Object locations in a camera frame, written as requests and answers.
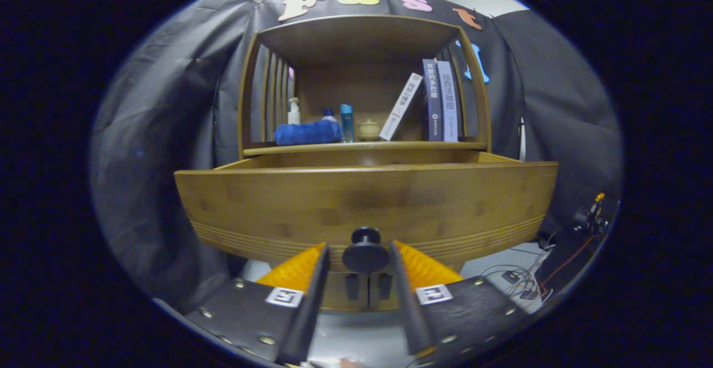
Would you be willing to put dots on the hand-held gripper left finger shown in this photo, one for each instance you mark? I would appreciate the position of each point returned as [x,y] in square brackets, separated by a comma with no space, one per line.
[312,307]

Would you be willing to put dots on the wooden countertop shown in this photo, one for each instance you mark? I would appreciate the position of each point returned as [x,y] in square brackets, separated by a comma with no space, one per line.
[362,146]

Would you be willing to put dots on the black device orange tip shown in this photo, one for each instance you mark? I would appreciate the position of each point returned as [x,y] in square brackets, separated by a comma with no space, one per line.
[590,217]

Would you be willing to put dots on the clear blue bottle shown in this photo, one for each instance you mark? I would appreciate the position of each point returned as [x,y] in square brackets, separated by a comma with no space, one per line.
[346,123]

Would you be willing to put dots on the wooden drawer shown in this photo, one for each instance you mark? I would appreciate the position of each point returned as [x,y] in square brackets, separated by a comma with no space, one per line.
[362,201]

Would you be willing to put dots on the wooden cabinet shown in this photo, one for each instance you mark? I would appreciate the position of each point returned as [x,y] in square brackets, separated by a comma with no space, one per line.
[356,39]

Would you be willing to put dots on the beige lidded teacup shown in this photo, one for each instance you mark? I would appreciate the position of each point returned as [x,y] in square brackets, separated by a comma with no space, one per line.
[369,129]

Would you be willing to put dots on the dark blue book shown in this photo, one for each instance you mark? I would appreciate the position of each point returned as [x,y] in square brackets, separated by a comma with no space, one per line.
[433,101]

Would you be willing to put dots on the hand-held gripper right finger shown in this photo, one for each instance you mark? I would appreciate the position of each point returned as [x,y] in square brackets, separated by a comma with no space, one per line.
[409,307]

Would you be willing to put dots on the white pump bottle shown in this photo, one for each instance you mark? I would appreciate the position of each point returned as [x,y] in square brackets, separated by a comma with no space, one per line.
[293,114]

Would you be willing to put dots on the blue folded towel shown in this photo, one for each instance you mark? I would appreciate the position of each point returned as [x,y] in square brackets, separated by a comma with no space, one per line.
[306,133]

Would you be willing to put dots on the pale lavender book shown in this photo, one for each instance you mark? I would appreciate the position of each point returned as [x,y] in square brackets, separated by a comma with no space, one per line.
[447,101]

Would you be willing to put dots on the white book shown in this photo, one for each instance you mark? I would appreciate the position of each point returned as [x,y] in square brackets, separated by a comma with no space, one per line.
[401,106]

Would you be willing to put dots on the black backdrop cloth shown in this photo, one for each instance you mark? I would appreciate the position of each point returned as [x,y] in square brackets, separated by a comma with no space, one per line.
[156,134]

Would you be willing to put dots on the black round drawer knob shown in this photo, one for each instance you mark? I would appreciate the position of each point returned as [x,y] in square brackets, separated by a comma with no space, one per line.
[365,254]

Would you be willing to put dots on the wooden cabinet door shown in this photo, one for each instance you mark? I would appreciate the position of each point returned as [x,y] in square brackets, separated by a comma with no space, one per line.
[376,301]
[337,298]

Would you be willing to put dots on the white bottle blue cap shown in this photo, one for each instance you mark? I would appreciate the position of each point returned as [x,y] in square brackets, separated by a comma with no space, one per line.
[329,115]

